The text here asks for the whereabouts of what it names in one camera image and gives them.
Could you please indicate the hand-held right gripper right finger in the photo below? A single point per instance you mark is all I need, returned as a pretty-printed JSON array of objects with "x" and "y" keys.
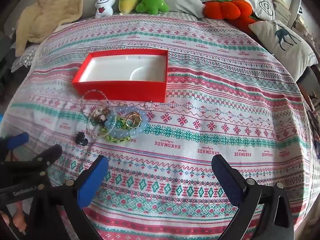
[{"x": 225, "y": 180}]

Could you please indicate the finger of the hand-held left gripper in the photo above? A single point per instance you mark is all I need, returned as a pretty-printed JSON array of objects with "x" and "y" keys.
[
  {"x": 50, "y": 153},
  {"x": 17, "y": 138}
]

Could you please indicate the patterned bed sheet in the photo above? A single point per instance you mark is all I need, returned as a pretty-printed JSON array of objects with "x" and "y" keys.
[{"x": 200, "y": 130}]

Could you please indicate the deer print pillow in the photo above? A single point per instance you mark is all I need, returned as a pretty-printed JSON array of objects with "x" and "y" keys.
[{"x": 282, "y": 42}]

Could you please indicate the white rabbit plush toy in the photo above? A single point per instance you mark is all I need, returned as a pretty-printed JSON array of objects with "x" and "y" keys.
[{"x": 105, "y": 3}]

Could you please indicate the beige quilted blanket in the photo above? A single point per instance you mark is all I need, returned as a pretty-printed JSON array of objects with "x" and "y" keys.
[{"x": 50, "y": 10}]

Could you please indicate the black bead cluster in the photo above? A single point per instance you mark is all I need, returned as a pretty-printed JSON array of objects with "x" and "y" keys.
[{"x": 81, "y": 138}]

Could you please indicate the white bookshelf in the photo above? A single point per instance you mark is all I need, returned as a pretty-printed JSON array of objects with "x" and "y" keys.
[{"x": 296, "y": 5}]

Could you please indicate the person's left hand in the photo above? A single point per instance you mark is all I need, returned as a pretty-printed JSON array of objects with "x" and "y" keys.
[{"x": 17, "y": 221}]

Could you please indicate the red jewelry box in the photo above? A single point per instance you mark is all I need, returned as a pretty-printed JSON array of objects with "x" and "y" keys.
[{"x": 120, "y": 91}]

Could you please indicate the gold rings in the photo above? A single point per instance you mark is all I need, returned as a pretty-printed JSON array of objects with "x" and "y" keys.
[{"x": 131, "y": 121}]

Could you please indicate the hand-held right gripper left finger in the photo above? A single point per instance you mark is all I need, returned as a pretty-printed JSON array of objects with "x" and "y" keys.
[{"x": 92, "y": 177}]

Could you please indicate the grey checked cloth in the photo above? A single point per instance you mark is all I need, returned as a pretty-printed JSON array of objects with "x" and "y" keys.
[{"x": 22, "y": 57}]

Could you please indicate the small gold earring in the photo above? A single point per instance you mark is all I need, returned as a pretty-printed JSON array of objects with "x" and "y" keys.
[{"x": 149, "y": 104}]

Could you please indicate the orange pumpkin plush toy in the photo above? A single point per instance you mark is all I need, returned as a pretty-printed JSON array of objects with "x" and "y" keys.
[{"x": 225, "y": 10}]

